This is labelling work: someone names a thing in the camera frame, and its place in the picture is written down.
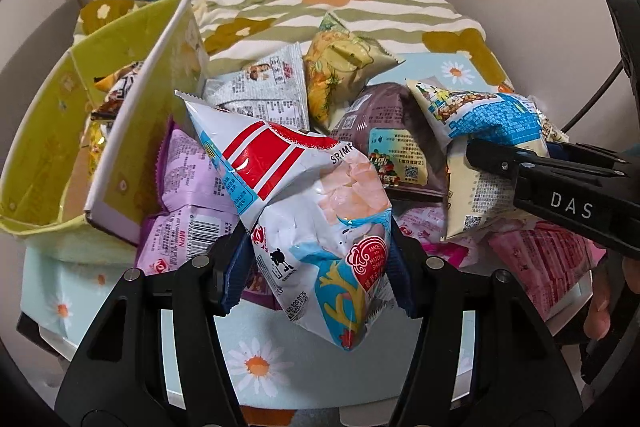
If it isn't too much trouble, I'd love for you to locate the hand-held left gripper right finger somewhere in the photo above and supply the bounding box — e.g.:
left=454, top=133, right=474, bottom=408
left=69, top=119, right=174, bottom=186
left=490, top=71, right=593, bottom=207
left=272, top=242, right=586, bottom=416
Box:
left=387, top=222, right=586, bottom=427

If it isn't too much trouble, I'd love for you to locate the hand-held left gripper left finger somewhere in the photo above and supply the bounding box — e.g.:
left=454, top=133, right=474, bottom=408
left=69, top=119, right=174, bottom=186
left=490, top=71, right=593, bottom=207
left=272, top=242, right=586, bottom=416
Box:
left=52, top=224, right=251, bottom=427

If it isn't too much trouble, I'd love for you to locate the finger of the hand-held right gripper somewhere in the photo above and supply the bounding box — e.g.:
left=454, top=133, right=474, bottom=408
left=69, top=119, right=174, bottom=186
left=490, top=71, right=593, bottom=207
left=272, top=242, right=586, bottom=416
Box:
left=466, top=138, right=630, bottom=188
left=546, top=142, right=629, bottom=168

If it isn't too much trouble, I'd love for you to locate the cream and blue snack packet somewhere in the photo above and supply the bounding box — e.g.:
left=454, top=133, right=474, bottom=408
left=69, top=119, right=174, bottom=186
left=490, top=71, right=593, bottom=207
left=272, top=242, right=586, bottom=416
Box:
left=405, top=77, right=551, bottom=243

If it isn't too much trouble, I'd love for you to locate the purple snack packet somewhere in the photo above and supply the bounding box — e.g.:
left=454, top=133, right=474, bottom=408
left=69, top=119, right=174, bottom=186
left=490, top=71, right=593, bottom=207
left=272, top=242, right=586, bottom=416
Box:
left=134, top=117, right=251, bottom=278

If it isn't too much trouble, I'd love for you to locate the white red-striped snack packet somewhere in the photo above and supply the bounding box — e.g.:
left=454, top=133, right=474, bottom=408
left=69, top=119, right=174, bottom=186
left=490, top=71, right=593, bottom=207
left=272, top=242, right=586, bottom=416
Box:
left=174, top=89, right=396, bottom=353

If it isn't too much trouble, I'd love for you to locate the yellow-green fabric storage box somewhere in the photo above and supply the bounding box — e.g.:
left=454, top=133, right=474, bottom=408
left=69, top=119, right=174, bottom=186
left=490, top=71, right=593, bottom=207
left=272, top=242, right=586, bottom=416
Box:
left=0, top=0, right=208, bottom=248

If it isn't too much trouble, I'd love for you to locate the person's right hand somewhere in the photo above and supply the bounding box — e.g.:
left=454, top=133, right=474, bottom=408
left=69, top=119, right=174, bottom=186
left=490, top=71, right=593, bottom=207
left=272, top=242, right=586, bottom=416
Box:
left=584, top=257, right=626, bottom=340

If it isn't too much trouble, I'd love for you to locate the light blue daisy tablecloth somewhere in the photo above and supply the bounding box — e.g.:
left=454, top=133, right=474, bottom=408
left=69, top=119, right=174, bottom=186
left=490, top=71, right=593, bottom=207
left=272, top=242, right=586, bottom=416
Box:
left=20, top=47, right=596, bottom=413

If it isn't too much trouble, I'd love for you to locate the yellow snack packet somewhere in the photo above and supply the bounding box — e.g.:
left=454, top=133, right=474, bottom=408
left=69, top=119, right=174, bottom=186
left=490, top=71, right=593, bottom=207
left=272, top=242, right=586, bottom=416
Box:
left=302, top=12, right=406, bottom=128

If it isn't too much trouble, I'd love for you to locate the grey-white snack packet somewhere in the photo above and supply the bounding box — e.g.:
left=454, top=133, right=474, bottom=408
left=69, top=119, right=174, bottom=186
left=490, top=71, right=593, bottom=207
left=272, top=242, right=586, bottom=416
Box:
left=200, top=42, right=311, bottom=132

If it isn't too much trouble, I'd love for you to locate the brown and white snack packet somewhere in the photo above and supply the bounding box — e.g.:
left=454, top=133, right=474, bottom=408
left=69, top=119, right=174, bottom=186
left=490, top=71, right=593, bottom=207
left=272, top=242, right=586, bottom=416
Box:
left=90, top=59, right=146, bottom=122

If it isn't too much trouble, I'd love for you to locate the green striped floral blanket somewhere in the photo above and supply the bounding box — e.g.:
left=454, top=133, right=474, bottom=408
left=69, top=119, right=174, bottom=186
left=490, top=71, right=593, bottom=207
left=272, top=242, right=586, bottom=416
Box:
left=75, top=0, right=516, bottom=92

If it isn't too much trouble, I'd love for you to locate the beige padded panel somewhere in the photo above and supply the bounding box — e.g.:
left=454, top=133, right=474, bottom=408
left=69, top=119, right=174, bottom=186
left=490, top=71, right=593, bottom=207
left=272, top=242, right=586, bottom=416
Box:
left=0, top=1, right=82, bottom=118

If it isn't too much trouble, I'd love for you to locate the black cable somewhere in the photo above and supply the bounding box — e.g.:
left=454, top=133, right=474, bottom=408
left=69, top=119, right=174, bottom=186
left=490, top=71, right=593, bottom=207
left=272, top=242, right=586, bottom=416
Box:
left=560, top=59, right=626, bottom=134

